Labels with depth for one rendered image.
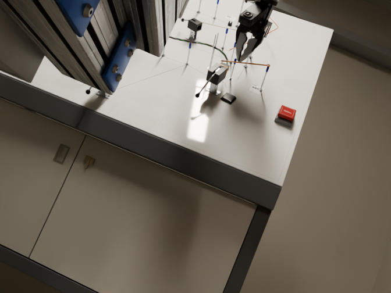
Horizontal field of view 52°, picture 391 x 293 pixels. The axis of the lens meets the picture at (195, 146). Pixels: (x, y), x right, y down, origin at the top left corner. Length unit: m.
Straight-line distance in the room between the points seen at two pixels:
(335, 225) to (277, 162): 2.13
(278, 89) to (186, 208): 0.56
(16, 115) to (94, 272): 0.54
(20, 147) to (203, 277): 0.67
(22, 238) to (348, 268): 2.55
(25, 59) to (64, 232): 0.76
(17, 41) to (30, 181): 0.81
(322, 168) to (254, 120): 1.99
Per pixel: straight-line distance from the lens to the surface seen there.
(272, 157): 1.17
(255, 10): 1.29
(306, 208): 3.17
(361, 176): 3.34
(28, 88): 1.31
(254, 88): 1.40
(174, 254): 1.15
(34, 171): 1.29
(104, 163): 1.21
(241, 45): 1.33
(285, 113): 1.28
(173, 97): 1.28
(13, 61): 0.54
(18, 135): 1.34
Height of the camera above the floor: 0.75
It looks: 7 degrees up
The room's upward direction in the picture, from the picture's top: 23 degrees clockwise
